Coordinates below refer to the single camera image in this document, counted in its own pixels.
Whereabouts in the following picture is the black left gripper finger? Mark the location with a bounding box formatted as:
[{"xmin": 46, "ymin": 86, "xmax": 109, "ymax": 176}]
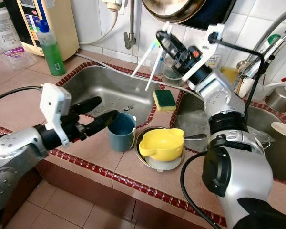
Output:
[
  {"xmin": 85, "ymin": 110, "xmax": 120, "ymax": 138},
  {"xmin": 72, "ymin": 97, "xmax": 103, "ymax": 115}
]

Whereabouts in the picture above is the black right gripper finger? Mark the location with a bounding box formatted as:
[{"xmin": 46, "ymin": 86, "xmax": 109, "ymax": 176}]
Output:
[
  {"xmin": 162, "ymin": 31, "xmax": 187, "ymax": 54},
  {"xmin": 156, "ymin": 31, "xmax": 183, "ymax": 60}
]

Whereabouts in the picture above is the blue plastic cup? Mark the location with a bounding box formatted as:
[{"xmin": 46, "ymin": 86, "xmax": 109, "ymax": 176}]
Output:
[{"xmin": 107, "ymin": 112, "xmax": 137, "ymax": 152}]

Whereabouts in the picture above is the white training chopsticks green clip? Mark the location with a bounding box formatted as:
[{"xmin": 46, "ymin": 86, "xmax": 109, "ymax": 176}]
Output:
[{"xmin": 130, "ymin": 41, "xmax": 166, "ymax": 92}]

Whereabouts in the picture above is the yellow plastic bowl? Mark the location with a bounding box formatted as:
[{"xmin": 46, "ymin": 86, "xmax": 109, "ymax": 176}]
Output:
[{"xmin": 138, "ymin": 127, "xmax": 186, "ymax": 162}]

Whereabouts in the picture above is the white detergent bottle yellow cap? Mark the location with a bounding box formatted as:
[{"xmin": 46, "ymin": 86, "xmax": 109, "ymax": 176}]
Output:
[{"xmin": 203, "ymin": 50, "xmax": 225, "ymax": 70}]

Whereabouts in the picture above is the dark green scouring pad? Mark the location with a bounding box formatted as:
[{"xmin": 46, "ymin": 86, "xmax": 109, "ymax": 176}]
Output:
[{"xmin": 163, "ymin": 68, "xmax": 183, "ymax": 79}]

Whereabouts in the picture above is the clear plastic mug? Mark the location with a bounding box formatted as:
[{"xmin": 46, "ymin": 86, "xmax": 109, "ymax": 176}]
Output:
[{"xmin": 144, "ymin": 52, "xmax": 163, "ymax": 77}]

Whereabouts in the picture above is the steel fork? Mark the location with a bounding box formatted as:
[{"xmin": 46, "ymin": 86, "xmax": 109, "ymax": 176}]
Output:
[{"xmin": 120, "ymin": 105, "xmax": 135, "ymax": 114}]

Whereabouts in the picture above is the stainless steel sink basin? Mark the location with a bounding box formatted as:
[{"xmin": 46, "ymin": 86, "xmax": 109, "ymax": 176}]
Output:
[
  {"xmin": 171, "ymin": 90, "xmax": 286, "ymax": 184},
  {"xmin": 55, "ymin": 64, "xmax": 163, "ymax": 144}
]

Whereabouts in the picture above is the hanging steel pan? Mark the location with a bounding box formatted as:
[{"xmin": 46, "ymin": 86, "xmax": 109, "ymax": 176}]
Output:
[{"xmin": 141, "ymin": 0, "xmax": 209, "ymax": 24}]

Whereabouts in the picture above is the green and yellow sponge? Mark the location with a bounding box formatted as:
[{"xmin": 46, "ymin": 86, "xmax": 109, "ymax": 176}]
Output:
[{"xmin": 152, "ymin": 89, "xmax": 177, "ymax": 112}]

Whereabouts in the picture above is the round steel plate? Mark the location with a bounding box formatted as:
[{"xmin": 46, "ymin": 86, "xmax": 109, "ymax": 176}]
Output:
[{"xmin": 133, "ymin": 125, "xmax": 186, "ymax": 172}]

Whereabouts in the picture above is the dark hanging pan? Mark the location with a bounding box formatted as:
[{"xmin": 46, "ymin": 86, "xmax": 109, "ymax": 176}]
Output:
[{"xmin": 186, "ymin": 0, "xmax": 240, "ymax": 32}]

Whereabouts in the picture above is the green dish soap bottle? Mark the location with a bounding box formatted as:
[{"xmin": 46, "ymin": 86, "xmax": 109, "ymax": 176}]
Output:
[{"xmin": 36, "ymin": 19, "xmax": 67, "ymax": 77}]

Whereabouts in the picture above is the steel pull-out faucet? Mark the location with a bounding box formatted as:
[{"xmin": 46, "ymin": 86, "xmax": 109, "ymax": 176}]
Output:
[{"xmin": 234, "ymin": 4, "xmax": 286, "ymax": 96}]

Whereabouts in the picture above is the steel spoon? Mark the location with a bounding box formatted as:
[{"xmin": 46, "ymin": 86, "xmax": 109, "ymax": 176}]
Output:
[{"xmin": 184, "ymin": 133, "xmax": 208, "ymax": 141}]

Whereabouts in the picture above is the clear container purple label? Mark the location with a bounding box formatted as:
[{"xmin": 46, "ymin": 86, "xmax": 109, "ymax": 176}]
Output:
[{"xmin": 1, "ymin": 45, "xmax": 37, "ymax": 68}]

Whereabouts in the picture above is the beige water ionizer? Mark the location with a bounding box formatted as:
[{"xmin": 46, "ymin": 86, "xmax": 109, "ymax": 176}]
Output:
[{"xmin": 2, "ymin": 0, "xmax": 80, "ymax": 60}]

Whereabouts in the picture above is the white bottle green cap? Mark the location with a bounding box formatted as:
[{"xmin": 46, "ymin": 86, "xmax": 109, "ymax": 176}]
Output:
[{"xmin": 263, "ymin": 32, "xmax": 284, "ymax": 65}]

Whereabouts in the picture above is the large white plastic jug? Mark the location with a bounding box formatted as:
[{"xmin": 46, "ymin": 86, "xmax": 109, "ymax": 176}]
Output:
[{"xmin": 0, "ymin": 0, "xmax": 22, "ymax": 55}]

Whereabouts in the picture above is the steel cup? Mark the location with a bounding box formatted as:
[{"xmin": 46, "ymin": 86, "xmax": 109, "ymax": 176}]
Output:
[{"xmin": 265, "ymin": 86, "xmax": 286, "ymax": 113}]

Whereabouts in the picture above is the pale wooden spatula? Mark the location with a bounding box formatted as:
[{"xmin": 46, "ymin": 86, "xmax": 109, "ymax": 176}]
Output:
[{"xmin": 270, "ymin": 121, "xmax": 286, "ymax": 142}]

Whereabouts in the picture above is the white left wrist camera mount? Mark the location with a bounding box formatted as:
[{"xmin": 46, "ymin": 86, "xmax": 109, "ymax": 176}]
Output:
[{"xmin": 40, "ymin": 83, "xmax": 72, "ymax": 146}]

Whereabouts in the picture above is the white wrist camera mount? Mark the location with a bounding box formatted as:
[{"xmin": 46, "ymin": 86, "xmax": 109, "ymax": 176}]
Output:
[
  {"xmin": 181, "ymin": 23, "xmax": 227, "ymax": 89},
  {"xmin": 40, "ymin": 83, "xmax": 72, "ymax": 146}
]

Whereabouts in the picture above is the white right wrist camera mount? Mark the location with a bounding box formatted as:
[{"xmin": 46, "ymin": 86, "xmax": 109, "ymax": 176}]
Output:
[{"xmin": 181, "ymin": 23, "xmax": 227, "ymax": 89}]

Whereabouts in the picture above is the steel wall tap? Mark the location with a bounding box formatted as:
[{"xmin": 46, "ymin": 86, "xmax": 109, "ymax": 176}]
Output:
[{"xmin": 107, "ymin": 0, "xmax": 137, "ymax": 51}]

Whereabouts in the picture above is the beige ionizer supply hose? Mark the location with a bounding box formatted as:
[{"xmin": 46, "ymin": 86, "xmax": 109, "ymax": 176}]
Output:
[{"xmin": 77, "ymin": 9, "xmax": 120, "ymax": 46}]

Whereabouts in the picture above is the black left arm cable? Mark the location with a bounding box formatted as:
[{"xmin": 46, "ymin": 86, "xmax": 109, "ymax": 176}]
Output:
[{"xmin": 0, "ymin": 86, "xmax": 43, "ymax": 108}]

